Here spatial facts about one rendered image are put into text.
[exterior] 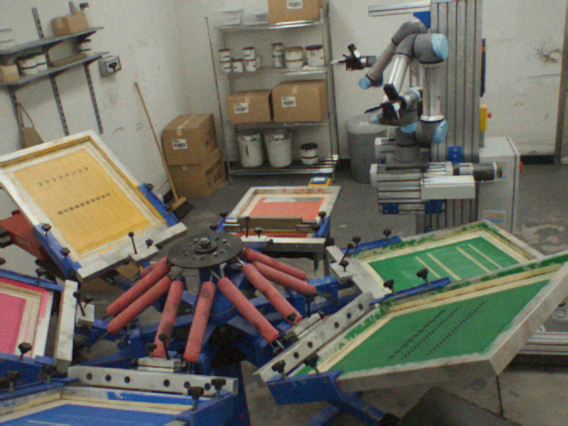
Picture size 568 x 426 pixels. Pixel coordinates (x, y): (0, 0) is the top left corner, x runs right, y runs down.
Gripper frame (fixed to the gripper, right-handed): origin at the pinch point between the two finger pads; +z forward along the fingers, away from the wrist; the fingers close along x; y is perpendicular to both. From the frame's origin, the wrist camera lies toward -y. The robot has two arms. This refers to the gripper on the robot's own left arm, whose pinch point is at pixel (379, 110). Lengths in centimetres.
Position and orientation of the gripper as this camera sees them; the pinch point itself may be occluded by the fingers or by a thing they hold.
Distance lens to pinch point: 255.3
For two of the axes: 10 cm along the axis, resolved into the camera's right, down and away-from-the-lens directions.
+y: 2.1, 9.2, 3.2
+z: -5.7, 3.8, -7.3
